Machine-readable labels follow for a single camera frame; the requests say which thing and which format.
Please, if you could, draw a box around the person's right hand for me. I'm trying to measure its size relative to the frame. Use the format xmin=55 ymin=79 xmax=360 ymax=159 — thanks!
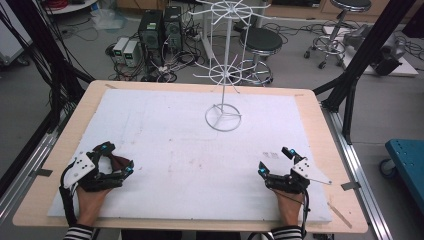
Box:
xmin=271 ymin=188 xmax=306 ymax=229

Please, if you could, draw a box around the aluminium rail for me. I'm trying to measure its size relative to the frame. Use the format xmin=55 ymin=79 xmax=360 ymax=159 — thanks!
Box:
xmin=320 ymin=105 xmax=395 ymax=240
xmin=0 ymin=109 xmax=78 ymax=225

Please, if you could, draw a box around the grey tape piece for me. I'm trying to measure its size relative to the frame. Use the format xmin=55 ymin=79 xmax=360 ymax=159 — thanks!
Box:
xmin=340 ymin=181 xmax=362 ymax=192
xmin=29 ymin=168 xmax=54 ymax=179

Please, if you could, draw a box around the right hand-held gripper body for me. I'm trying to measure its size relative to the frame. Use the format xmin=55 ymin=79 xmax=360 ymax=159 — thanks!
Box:
xmin=265 ymin=157 xmax=334 ymax=195

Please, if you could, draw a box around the white wire hanging rack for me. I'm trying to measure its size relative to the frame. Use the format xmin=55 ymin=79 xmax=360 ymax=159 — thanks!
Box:
xmin=188 ymin=0 xmax=271 ymax=133

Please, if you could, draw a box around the person's left hand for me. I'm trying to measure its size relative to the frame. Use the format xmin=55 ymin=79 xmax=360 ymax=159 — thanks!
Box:
xmin=75 ymin=186 xmax=113 ymax=228

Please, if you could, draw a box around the slim black computer tower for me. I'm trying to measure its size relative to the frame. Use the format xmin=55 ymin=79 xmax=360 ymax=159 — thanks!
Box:
xmin=162 ymin=5 xmax=184 ymax=55

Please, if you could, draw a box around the black metal frame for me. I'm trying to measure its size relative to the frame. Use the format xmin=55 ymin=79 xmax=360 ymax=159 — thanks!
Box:
xmin=312 ymin=0 xmax=418 ymax=146
xmin=0 ymin=0 xmax=96 ymax=198

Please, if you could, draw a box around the black round stool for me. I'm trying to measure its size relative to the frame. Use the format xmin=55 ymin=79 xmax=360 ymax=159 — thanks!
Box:
xmin=237 ymin=26 xmax=285 ymax=86

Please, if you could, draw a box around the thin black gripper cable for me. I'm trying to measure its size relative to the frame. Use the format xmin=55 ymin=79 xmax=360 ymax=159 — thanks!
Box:
xmin=300 ymin=188 xmax=311 ymax=240

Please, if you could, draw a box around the grey machine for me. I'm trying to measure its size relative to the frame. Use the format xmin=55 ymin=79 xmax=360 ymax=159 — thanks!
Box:
xmin=343 ymin=23 xmax=408 ymax=77

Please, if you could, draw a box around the thin wooden stick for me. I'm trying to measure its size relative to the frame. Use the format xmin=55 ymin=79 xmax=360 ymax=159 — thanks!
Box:
xmin=326 ymin=201 xmax=354 ymax=230

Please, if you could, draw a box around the clear plastic bag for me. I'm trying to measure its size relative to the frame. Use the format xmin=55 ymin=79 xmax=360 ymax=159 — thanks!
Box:
xmin=91 ymin=7 xmax=128 ymax=32

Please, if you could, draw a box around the black sleeved gripper cable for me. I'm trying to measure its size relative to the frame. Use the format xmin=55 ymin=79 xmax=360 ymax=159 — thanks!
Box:
xmin=58 ymin=163 xmax=79 ymax=228

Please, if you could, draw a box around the white floor board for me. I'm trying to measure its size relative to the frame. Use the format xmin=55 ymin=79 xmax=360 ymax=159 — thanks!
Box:
xmin=322 ymin=25 xmax=420 ymax=78

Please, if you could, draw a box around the white foam mat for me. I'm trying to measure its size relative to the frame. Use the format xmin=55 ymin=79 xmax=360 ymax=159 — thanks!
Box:
xmin=47 ymin=88 xmax=334 ymax=224

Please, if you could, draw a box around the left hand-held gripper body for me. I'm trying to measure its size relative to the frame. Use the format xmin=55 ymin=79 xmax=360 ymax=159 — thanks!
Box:
xmin=61 ymin=151 xmax=124 ymax=193

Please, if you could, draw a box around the blue cart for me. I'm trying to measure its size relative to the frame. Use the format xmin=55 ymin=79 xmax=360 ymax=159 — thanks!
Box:
xmin=379 ymin=138 xmax=424 ymax=215

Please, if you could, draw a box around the large black computer tower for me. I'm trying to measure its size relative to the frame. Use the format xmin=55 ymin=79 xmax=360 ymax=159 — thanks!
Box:
xmin=137 ymin=9 xmax=165 ymax=66

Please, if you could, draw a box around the chrome stool with wheels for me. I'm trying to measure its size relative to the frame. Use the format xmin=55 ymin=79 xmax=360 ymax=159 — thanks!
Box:
xmin=303 ymin=0 xmax=373 ymax=70

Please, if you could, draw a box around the round white table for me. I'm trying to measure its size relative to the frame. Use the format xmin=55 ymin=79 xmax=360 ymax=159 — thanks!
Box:
xmin=43 ymin=0 xmax=98 ymax=16

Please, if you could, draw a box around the dark red cloth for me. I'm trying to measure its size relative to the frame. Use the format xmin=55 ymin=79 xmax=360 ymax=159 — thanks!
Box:
xmin=105 ymin=151 xmax=133 ymax=174

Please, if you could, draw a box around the white cabinet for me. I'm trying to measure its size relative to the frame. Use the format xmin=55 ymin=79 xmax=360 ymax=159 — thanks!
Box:
xmin=0 ymin=0 xmax=33 ymax=67

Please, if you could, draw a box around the white power supply unit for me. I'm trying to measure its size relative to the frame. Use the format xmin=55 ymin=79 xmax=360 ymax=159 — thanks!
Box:
xmin=112 ymin=36 xmax=130 ymax=65
xmin=122 ymin=39 xmax=141 ymax=69

